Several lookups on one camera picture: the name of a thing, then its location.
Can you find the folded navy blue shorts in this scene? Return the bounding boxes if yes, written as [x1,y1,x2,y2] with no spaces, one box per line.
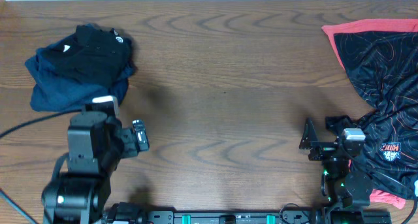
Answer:
[25,48,129,112]

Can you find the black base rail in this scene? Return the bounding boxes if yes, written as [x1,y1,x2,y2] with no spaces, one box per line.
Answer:
[104,202,393,224]

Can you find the red and black patterned garment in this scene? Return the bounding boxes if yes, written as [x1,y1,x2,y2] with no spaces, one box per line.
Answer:
[322,19,417,209]

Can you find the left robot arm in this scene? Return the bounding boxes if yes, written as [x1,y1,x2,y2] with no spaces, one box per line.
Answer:
[41,103,150,223]

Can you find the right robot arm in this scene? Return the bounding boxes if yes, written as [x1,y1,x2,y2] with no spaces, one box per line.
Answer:
[298,118,373,223]

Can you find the black polo shirt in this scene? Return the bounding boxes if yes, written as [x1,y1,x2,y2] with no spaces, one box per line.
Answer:
[37,25,135,88]

